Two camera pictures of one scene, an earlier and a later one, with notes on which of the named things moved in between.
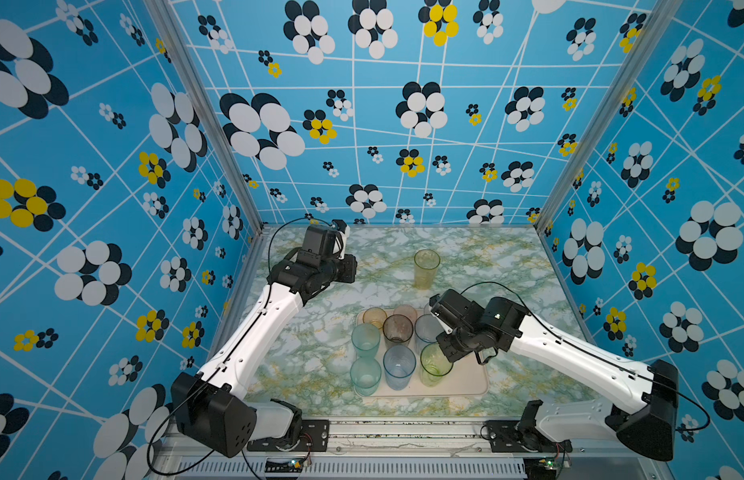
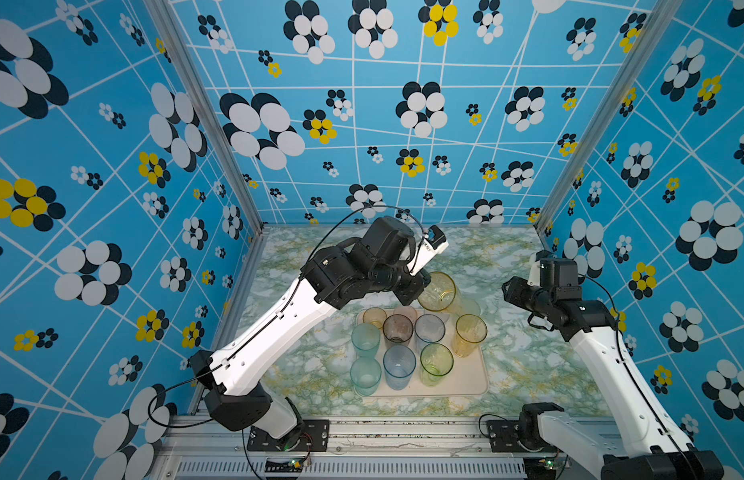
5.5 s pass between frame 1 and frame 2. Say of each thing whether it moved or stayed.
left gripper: moved
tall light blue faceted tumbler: stayed
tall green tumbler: stayed
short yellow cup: stayed
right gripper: moved
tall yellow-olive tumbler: moved
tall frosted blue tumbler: stayed
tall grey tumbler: stayed
